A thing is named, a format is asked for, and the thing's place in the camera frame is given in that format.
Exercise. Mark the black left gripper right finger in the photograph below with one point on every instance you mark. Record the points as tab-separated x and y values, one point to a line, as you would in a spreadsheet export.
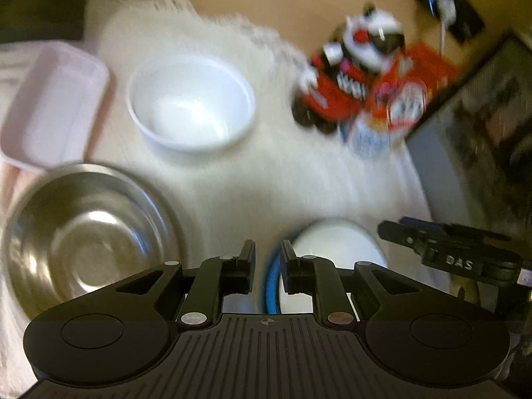
318	278

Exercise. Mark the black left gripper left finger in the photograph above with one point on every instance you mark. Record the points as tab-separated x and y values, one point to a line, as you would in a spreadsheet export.
215	279

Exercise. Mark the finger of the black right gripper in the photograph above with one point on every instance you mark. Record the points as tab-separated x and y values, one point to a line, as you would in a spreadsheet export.
424	222
403	235

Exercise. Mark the dark computer case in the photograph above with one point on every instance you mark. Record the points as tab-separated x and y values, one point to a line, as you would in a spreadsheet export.
472	151

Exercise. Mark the red granola cereal bag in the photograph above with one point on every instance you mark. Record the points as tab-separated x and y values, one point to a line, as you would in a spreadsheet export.
398	99

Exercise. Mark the stainless steel bowl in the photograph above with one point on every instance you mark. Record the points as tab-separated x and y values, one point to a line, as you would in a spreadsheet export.
82	227

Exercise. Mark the red white robot figure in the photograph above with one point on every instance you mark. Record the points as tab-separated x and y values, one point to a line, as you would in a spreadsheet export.
338	78

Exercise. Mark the white plastic bowl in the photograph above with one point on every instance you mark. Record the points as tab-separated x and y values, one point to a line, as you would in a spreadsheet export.
190	103

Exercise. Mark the pink plastic tray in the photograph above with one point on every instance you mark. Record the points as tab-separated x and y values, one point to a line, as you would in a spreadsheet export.
50	120

